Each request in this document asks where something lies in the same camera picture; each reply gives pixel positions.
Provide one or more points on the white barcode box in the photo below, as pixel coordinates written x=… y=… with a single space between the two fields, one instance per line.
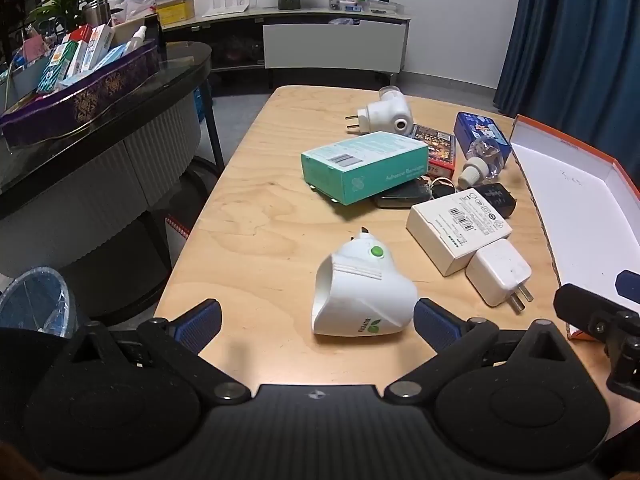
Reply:
x=450 y=230

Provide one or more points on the white spray bottle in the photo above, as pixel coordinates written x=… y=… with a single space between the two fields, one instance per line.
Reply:
x=136 y=40

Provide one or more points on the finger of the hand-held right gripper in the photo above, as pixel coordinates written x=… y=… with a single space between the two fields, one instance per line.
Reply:
x=580 y=305
x=631 y=285

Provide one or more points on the metal thermos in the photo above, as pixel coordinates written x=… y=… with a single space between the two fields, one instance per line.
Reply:
x=96 y=14

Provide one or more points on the orange white box lid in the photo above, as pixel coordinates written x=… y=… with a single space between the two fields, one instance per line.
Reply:
x=575 y=195

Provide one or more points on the red blue card box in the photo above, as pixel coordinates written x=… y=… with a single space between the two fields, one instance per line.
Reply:
x=435 y=147

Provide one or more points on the yellow box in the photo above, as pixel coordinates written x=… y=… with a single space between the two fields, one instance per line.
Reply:
x=175 y=10

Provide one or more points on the white router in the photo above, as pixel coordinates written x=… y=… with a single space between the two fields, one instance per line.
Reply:
x=225 y=2

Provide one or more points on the blue tissue pack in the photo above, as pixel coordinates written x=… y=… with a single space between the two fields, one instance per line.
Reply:
x=475 y=127

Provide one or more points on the black charger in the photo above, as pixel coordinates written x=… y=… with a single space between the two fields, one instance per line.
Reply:
x=497 y=200

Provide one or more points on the beige box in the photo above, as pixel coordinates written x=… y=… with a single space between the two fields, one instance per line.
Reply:
x=125 y=30

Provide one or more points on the black flat case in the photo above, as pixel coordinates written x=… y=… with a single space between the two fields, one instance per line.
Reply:
x=400 y=196

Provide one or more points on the white charger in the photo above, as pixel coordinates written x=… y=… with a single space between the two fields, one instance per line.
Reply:
x=497 y=270

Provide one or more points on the pile of medicine packets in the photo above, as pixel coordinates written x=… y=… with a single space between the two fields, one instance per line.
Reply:
x=75 y=57

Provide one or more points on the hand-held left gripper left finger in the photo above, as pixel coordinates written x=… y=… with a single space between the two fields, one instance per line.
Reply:
x=200 y=322

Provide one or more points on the black glass-topped counter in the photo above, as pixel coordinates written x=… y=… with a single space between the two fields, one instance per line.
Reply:
x=75 y=195

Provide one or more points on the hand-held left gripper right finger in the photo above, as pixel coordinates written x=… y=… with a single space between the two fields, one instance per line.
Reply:
x=435 y=322

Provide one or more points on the white tv cabinet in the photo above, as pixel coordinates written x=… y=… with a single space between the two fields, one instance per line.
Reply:
x=330 y=45

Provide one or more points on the white plug-in heater with bottle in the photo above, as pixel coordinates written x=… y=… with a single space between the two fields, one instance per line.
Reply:
x=385 y=112

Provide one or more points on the white plastic bag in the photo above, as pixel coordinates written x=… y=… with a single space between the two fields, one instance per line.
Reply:
x=135 y=7

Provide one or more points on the key bunch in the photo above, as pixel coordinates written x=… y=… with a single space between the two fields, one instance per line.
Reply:
x=440 y=187

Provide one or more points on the blue curtain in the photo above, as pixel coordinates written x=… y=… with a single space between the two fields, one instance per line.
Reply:
x=575 y=35

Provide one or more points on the clear plastic boxes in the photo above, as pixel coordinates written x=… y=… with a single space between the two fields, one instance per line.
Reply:
x=370 y=7

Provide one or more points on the teal cardboard box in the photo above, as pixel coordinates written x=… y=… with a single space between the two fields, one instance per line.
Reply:
x=360 y=165

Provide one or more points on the white plug-in heater green button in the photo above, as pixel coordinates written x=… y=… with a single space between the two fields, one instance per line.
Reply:
x=360 y=290

